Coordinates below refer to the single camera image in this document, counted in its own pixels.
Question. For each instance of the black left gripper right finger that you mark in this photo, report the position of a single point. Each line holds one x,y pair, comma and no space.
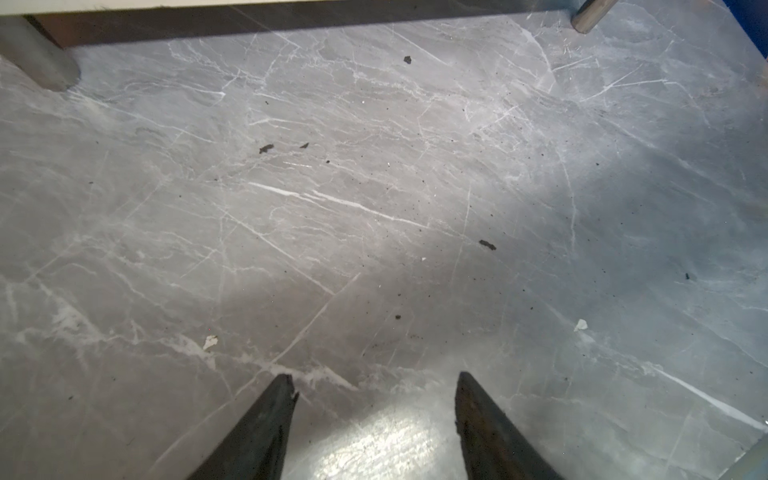
492,447

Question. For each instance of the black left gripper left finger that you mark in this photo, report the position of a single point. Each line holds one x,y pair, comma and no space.
256,447

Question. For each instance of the white two-tier shelf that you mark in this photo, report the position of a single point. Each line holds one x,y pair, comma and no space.
40,44

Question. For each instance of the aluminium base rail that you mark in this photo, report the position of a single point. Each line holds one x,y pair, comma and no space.
752,465

